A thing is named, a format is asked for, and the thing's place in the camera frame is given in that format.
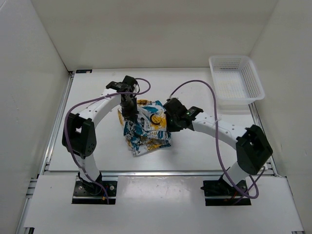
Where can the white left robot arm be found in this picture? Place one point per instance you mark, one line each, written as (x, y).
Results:
(79, 131)

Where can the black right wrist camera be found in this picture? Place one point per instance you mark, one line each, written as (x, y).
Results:
(191, 113)

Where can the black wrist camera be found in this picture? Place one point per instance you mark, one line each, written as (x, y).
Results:
(129, 84)
(191, 113)

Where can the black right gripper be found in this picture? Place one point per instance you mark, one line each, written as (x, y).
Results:
(169, 128)

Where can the white perforated plastic basket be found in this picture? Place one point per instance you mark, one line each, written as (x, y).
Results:
(236, 81)

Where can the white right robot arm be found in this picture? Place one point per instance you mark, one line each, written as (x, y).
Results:
(251, 145)

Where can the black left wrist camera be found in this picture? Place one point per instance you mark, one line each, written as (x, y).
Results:
(129, 84)

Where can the black label sticker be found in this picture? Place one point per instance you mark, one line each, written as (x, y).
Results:
(83, 71)

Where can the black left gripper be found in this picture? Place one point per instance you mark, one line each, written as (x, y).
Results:
(131, 115)

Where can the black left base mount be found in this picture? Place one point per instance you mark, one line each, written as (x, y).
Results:
(84, 195)

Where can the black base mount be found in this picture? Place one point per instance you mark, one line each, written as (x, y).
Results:
(218, 194)
(84, 195)

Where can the white printed patterned shorts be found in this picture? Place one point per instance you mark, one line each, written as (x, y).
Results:
(149, 131)

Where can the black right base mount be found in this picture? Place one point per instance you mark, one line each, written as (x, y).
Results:
(218, 194)

